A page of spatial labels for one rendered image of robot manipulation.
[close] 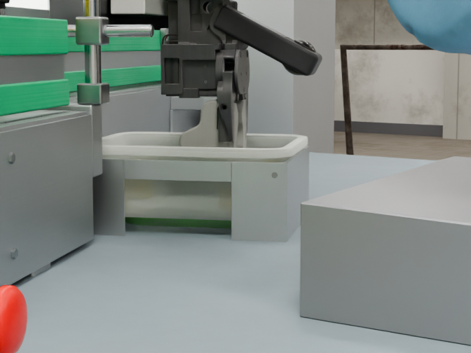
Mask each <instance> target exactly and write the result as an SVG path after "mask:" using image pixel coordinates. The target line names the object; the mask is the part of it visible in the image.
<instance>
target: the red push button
mask: <svg viewBox="0 0 471 353"><path fill-rule="evenodd" d="M26 328H27V304H26V300H25V297H24V295H23V294H22V292H21V291H20V290H19V289H18V288H17V287H16V286H13V285H3V286H0V353H16V352H17V351H18V350H19V348H20V347H21V345H22V342H23V340H24V337H25V333H26Z"/></svg>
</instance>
